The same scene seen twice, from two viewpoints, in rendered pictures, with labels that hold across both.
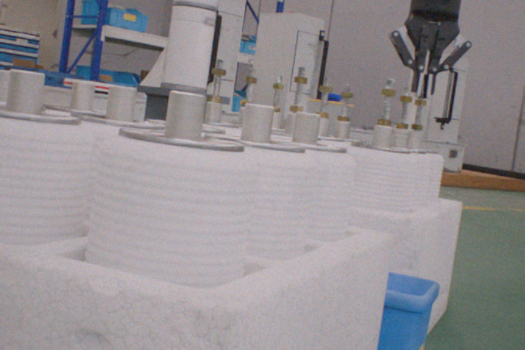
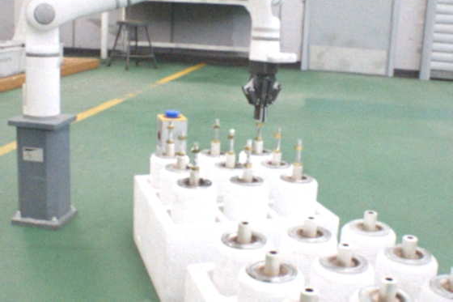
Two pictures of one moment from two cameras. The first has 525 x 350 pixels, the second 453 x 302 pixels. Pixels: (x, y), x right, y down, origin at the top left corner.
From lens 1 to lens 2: 85 cm
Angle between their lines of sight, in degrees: 40
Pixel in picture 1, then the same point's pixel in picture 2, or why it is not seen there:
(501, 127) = not seen: hidden behind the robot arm
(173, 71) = (40, 107)
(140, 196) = not seen: outside the picture
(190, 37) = (50, 80)
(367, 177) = (303, 200)
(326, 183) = not seen: hidden behind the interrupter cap
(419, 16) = (259, 76)
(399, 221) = (329, 220)
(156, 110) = (33, 138)
